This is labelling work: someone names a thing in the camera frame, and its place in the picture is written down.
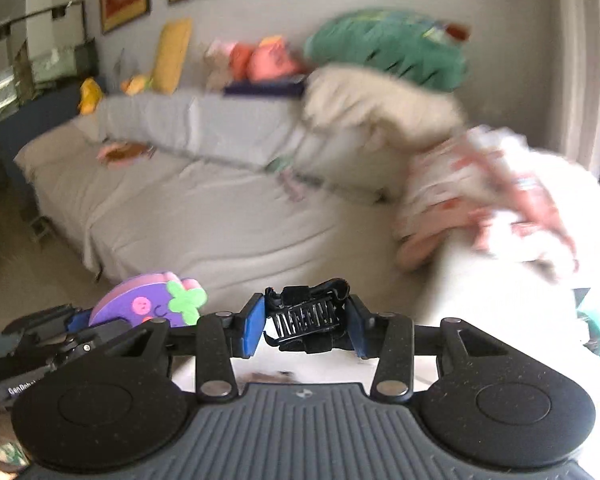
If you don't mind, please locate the purple eggplant foam toy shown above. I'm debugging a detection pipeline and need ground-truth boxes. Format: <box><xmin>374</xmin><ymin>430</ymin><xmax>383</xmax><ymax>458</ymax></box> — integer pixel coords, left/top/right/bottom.
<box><xmin>88</xmin><ymin>272</ymin><xmax>208</xmax><ymax>327</ymax></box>

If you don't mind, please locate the black hair claw clip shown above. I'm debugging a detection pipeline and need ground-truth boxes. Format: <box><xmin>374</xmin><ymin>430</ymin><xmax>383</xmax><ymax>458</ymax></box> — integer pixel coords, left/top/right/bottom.
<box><xmin>264</xmin><ymin>278</ymin><xmax>353</xmax><ymax>354</ymax></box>

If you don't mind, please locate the beige sofa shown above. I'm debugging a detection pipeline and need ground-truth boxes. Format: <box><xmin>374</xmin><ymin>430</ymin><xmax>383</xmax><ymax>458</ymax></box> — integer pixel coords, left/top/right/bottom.
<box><xmin>14</xmin><ymin>89</ymin><xmax>600</xmax><ymax>351</ymax></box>

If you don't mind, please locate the small flat box on sofa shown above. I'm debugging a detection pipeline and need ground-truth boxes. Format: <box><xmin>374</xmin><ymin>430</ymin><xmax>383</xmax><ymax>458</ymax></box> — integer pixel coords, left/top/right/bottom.
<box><xmin>97</xmin><ymin>142</ymin><xmax>155</xmax><ymax>167</ymax></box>

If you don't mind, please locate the pink floral quilt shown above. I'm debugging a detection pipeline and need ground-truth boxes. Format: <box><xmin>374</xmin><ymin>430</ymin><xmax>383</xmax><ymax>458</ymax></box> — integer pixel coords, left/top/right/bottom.
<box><xmin>394</xmin><ymin>126</ymin><xmax>579</xmax><ymax>280</ymax></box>

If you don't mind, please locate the mushroom plush toy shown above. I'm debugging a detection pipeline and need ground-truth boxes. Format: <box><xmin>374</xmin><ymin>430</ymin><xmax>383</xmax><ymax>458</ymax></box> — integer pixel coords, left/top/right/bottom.
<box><xmin>266</xmin><ymin>157</ymin><xmax>306</xmax><ymax>202</ymax></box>

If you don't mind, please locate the teal basin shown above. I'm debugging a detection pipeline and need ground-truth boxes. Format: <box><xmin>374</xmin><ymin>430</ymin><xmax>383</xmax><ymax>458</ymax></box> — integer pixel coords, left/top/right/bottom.
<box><xmin>578</xmin><ymin>311</ymin><xmax>600</xmax><ymax>357</ymax></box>

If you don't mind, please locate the cream blanket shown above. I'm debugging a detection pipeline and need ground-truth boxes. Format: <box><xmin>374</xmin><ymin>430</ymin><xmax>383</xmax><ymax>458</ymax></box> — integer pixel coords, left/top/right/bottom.
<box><xmin>302</xmin><ymin>64</ymin><xmax>468</xmax><ymax>152</ymax></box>

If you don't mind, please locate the yellow duck plush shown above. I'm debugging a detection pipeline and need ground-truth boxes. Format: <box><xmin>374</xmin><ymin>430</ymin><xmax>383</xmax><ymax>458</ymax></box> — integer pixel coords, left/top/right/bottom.
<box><xmin>78</xmin><ymin>78</ymin><xmax>105</xmax><ymax>115</ymax></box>

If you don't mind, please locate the dark blue tray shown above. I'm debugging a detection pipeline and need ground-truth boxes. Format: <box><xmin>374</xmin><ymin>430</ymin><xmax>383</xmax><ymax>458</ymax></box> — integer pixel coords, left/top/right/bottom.
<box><xmin>223</xmin><ymin>78</ymin><xmax>306</xmax><ymax>99</ymax></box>

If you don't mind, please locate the pink plush toy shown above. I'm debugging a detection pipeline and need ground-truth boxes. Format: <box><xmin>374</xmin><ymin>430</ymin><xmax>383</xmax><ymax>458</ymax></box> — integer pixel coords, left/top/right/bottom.
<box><xmin>204</xmin><ymin>36</ymin><xmax>304</xmax><ymax>91</ymax></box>

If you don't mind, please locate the green plush cushion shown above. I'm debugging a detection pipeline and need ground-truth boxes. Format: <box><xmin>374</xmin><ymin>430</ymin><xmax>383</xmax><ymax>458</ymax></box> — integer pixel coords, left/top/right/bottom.
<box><xmin>303</xmin><ymin>9</ymin><xmax>470</xmax><ymax>92</ymax></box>

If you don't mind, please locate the yellow pillow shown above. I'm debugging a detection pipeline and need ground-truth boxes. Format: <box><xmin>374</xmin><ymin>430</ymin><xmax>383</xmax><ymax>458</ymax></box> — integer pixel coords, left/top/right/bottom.
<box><xmin>151</xmin><ymin>18</ymin><xmax>193</xmax><ymax>94</ymax></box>

